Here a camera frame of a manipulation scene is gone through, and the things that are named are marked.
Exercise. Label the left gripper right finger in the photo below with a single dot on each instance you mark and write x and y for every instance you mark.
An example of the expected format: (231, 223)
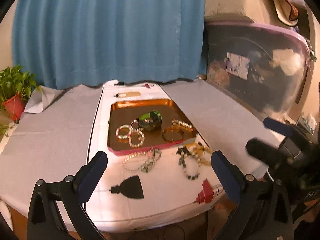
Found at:
(229, 175)

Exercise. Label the blue curtain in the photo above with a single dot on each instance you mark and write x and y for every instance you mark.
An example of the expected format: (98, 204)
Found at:
(65, 43)

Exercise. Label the beige fabric storage box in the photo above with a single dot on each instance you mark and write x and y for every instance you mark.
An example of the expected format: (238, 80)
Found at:
(258, 11)

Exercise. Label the orange metal tray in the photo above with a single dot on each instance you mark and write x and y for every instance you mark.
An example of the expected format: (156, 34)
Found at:
(124, 135)

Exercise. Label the clear storage bin purple lid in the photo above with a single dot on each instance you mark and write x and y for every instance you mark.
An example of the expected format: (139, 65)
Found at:
(260, 65)

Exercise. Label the patterned hanging bag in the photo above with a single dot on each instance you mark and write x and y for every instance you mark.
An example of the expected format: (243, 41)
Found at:
(288, 11)

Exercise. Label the grey white table cloth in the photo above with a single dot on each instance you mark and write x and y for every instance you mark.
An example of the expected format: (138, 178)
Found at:
(57, 142)

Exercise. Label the green black smartwatch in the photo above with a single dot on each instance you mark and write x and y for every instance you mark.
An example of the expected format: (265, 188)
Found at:
(150, 121)

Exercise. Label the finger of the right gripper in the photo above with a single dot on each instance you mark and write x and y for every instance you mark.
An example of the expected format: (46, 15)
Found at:
(266, 153)
(278, 127)

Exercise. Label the pearl safety pin brooch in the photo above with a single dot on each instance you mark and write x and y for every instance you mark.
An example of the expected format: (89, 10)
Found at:
(183, 125)

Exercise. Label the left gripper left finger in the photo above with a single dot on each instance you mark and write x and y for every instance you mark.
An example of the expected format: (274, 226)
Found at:
(89, 176)

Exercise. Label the potted green plant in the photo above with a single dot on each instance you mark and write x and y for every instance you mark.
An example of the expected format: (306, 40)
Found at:
(16, 89)

